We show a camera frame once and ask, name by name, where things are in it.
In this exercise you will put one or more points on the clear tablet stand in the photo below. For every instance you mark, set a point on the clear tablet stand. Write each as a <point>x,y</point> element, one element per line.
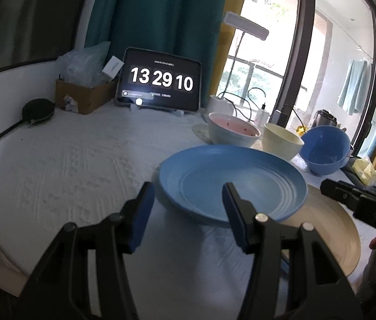
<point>178,112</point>

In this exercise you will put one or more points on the pink bowl with red specks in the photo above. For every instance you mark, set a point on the pink bowl with red specks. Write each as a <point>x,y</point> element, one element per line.
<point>228,136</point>

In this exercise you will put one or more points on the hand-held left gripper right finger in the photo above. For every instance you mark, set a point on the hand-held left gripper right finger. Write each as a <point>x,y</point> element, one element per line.
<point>233,214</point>

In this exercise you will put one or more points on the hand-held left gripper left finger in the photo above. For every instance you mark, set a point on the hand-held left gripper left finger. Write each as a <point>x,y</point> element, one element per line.
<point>143,214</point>

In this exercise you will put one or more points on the light blue hanging towel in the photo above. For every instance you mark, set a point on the light blue hanging towel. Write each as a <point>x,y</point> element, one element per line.
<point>353,86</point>

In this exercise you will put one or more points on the clear plastic bag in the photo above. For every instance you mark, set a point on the clear plastic bag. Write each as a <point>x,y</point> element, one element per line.
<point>81,66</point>

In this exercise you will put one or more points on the steel thermos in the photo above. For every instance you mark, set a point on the steel thermos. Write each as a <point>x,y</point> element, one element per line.
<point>324,118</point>

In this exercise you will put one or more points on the teal curtain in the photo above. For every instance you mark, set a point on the teal curtain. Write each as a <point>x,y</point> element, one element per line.
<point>161,13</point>

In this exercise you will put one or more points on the cardboard box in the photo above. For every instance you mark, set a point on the cardboard box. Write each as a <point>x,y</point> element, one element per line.
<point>87,100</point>

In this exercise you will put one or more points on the white charger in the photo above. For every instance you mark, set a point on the white charger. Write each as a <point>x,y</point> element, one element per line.
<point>260,116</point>

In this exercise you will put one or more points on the balcony railing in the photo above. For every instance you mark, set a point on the balcony railing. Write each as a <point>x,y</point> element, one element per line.
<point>258,61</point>

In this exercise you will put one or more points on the black door frame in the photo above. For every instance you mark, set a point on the black door frame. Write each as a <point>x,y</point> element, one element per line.
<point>299,40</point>

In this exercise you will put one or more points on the blue plate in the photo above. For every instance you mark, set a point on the blue plate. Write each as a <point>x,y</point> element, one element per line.
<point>201,180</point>

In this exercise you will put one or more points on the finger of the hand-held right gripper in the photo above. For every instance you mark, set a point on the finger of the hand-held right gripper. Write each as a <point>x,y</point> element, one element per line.
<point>338,191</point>

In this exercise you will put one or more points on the cream bowl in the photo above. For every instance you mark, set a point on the cream bowl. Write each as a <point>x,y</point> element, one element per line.
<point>279,146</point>

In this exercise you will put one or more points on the blue bowl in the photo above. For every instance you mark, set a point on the blue bowl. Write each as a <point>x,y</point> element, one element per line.
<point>321,166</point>

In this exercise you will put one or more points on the small white box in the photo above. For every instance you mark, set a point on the small white box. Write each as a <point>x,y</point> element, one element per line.
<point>111,67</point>

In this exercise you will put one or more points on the white textured tablecloth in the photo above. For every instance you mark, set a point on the white textured tablecloth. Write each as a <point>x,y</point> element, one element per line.
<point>74,173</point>

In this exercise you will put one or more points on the black charger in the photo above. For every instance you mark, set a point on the black charger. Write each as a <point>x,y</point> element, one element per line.
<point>279,118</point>

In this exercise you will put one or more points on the yellow tissue pack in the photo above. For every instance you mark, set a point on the yellow tissue pack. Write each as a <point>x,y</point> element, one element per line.
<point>364,170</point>

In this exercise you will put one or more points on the tan wooden plate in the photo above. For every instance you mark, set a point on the tan wooden plate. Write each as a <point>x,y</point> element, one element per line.
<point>328,220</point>

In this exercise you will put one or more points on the black round pad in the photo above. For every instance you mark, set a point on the black round pad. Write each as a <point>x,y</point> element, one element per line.
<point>37,110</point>

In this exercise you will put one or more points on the tablet showing clock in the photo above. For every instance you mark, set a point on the tablet showing clock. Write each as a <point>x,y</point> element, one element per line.
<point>161,76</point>

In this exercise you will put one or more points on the crumpled white paper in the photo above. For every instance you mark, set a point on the crumpled white paper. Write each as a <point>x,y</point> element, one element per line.
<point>70,104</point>

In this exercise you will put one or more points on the grey pouch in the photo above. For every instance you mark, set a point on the grey pouch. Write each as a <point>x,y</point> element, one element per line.
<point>349,173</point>

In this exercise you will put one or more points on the yellow plastic object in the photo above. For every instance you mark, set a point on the yellow plastic object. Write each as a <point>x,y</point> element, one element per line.
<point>300,128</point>

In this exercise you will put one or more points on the white desk lamp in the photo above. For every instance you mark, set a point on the white desk lamp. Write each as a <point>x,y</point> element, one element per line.
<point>244,25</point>

